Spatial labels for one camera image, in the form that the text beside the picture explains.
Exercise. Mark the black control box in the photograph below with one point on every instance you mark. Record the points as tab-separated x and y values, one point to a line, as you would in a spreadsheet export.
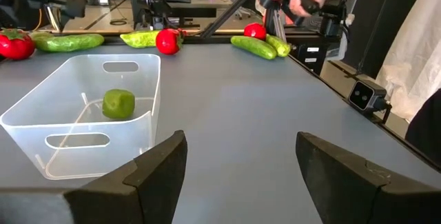
303	56

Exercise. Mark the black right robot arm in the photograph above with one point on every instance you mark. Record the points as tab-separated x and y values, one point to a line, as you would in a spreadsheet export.
148	3

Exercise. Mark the grey desk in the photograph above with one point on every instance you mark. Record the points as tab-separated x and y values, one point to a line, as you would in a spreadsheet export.
206	5

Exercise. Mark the white cloth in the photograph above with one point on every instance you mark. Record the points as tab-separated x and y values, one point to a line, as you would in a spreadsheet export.
413	45

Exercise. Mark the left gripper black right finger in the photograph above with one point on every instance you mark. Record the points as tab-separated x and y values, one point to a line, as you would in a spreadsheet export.
344	189

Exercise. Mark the red strawberry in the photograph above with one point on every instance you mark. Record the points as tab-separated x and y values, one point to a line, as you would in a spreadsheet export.
254	31
15	46
168	41

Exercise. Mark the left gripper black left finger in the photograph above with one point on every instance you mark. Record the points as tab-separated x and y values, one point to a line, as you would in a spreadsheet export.
151	182

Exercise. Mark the black table-level camera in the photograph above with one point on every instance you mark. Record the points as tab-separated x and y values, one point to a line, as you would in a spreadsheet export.
361	94

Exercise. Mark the black handheld device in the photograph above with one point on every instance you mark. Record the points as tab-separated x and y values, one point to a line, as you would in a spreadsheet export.
332	10

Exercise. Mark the clear plastic basket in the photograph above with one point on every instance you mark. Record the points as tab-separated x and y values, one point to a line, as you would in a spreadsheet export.
138	144

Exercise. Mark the light green cucumber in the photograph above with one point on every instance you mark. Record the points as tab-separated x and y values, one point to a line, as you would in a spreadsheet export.
139	39

